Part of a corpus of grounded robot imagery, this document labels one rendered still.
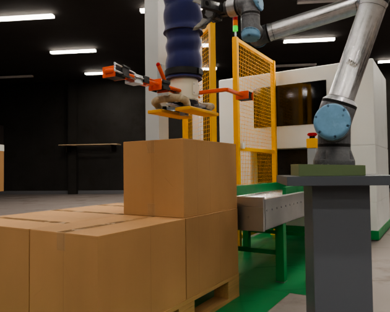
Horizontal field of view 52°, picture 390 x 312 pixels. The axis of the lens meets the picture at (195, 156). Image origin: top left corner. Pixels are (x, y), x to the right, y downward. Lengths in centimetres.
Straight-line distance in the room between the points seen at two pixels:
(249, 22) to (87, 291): 136
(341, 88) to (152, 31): 249
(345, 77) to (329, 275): 87
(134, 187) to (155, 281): 58
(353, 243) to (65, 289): 124
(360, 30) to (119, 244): 133
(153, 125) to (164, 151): 173
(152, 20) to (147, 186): 222
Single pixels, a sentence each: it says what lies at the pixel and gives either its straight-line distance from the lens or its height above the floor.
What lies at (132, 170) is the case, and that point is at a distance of 220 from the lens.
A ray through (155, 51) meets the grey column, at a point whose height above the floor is 191.
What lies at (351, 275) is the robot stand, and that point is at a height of 31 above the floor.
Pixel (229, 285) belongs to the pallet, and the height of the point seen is 10.
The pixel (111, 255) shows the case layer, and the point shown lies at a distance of 161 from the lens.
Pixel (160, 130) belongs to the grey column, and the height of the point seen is 116.
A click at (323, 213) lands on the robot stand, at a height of 58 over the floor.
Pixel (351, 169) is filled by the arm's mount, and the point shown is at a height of 78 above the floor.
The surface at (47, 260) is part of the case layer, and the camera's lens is 178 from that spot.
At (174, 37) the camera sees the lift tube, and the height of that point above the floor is 155.
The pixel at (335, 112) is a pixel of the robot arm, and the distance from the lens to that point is 178.
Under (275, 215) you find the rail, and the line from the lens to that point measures 271.
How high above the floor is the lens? 78
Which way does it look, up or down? 2 degrees up
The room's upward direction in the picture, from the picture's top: 1 degrees counter-clockwise
